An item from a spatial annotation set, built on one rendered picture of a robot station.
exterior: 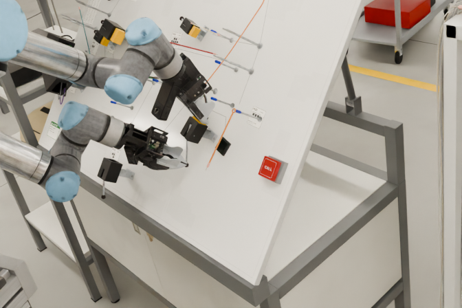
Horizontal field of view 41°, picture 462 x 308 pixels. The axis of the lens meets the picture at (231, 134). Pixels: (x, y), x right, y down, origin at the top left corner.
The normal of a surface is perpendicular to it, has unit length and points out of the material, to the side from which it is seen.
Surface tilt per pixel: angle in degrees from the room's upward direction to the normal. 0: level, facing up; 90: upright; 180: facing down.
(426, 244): 0
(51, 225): 0
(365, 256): 90
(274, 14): 48
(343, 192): 0
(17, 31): 83
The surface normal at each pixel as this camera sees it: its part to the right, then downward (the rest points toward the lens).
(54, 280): -0.18, -0.84
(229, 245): -0.66, -0.21
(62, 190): 0.18, 0.49
